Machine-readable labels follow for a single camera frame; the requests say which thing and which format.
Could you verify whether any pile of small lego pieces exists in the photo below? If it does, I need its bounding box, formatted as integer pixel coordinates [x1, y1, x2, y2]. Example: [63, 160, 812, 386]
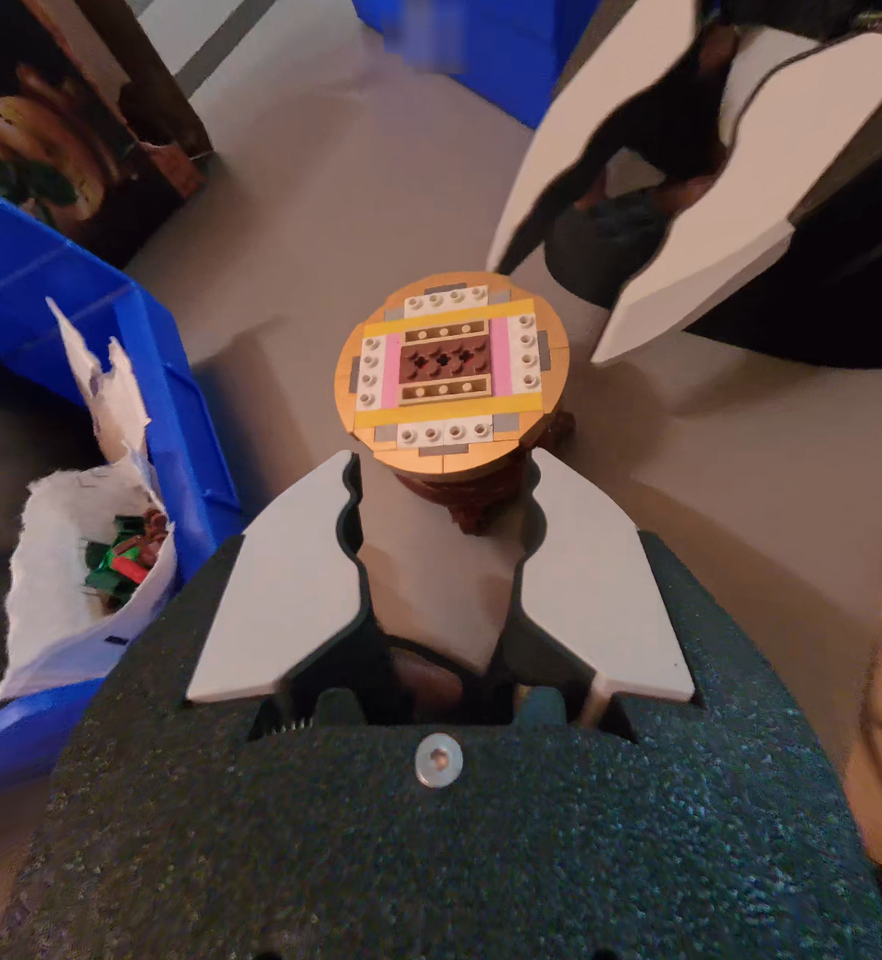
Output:
[84, 510, 172, 609]

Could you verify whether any orchid print lego box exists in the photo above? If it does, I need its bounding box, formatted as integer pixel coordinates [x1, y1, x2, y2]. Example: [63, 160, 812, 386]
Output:
[0, 0, 213, 267]

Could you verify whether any blue plastic bin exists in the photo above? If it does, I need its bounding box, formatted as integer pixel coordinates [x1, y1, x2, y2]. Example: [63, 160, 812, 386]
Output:
[351, 0, 603, 129]
[0, 195, 243, 807]

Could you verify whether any black mesh chair seat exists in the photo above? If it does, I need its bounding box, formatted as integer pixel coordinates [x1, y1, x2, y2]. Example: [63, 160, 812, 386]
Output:
[546, 161, 882, 369]

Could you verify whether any person's right hand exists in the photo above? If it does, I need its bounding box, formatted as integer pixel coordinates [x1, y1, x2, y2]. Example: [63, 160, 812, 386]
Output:
[576, 22, 745, 222]

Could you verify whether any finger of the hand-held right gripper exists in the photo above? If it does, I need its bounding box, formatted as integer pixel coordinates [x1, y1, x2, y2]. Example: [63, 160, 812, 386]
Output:
[484, 0, 703, 276]
[589, 32, 882, 369]

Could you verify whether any torn white paper bag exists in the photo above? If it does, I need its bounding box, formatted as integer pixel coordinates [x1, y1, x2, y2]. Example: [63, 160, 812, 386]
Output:
[0, 296, 179, 702]

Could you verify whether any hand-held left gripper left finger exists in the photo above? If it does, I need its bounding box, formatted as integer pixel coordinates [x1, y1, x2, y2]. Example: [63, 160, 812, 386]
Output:
[186, 448, 374, 706]

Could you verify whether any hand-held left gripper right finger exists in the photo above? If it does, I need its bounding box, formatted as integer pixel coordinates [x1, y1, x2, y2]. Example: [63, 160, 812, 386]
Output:
[504, 448, 698, 727]

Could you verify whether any lego flower pot model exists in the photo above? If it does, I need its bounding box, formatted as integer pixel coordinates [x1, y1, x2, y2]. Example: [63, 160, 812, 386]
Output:
[333, 271, 577, 535]

